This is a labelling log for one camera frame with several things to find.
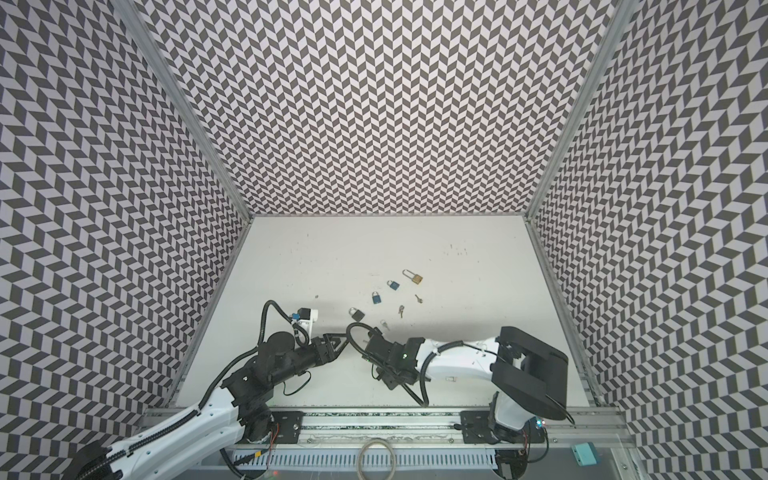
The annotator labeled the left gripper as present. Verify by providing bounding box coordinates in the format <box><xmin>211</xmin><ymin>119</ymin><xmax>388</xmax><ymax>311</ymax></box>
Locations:
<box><xmin>270</xmin><ymin>335</ymin><xmax>353</xmax><ymax>391</ymax></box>

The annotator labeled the black padlock with keys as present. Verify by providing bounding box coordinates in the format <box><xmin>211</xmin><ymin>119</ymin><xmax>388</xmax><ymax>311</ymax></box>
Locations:
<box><xmin>348</xmin><ymin>307</ymin><xmax>365</xmax><ymax>322</ymax></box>

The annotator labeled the brass long-shackle padlock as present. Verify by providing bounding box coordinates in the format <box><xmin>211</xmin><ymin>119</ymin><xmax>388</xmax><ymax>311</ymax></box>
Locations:
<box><xmin>402</xmin><ymin>269</ymin><xmax>423</xmax><ymax>285</ymax></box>

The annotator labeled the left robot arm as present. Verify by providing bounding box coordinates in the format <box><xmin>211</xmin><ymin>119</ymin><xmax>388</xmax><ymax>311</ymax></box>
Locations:
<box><xmin>62</xmin><ymin>332</ymin><xmax>346</xmax><ymax>479</ymax></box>

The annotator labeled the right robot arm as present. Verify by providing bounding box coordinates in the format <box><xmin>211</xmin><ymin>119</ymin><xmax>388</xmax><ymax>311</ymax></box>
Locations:
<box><xmin>350</xmin><ymin>325</ymin><xmax>575</xmax><ymax>445</ymax></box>

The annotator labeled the teal box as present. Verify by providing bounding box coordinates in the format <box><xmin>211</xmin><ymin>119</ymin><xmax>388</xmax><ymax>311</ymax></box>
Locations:
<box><xmin>571</xmin><ymin>442</ymin><xmax>600</xmax><ymax>467</ymax></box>

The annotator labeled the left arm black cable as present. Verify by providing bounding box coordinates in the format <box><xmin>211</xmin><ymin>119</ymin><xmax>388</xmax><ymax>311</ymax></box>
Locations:
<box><xmin>197</xmin><ymin>299</ymin><xmax>313</xmax><ymax>409</ymax></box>

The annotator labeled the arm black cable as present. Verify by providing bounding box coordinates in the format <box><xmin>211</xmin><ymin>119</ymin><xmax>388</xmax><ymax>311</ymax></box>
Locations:
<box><xmin>344</xmin><ymin>321</ymin><xmax>499</xmax><ymax>408</ymax></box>
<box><xmin>197</xmin><ymin>299</ymin><xmax>313</xmax><ymax>409</ymax></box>

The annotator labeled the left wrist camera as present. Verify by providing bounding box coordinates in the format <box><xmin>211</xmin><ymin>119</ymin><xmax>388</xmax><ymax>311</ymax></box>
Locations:
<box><xmin>291</xmin><ymin>308</ymin><xmax>319</xmax><ymax>337</ymax></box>

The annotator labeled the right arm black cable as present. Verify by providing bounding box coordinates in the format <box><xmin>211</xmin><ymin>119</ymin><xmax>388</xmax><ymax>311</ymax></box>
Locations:
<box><xmin>344</xmin><ymin>321</ymin><xmax>499</xmax><ymax>408</ymax></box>

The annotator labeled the grey cable loop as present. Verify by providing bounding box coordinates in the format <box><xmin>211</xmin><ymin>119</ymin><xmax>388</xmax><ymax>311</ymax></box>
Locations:
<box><xmin>356</xmin><ymin>437</ymin><xmax>398</xmax><ymax>480</ymax></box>

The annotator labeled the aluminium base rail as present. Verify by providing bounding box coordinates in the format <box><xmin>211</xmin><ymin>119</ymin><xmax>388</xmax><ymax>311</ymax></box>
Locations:
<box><xmin>128</xmin><ymin>407</ymin><xmax>637</xmax><ymax>451</ymax></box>

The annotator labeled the white vented cable duct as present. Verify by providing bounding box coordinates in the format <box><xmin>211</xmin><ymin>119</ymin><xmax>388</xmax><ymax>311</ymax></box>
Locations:
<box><xmin>239</xmin><ymin>449</ymin><xmax>499</xmax><ymax>472</ymax></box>

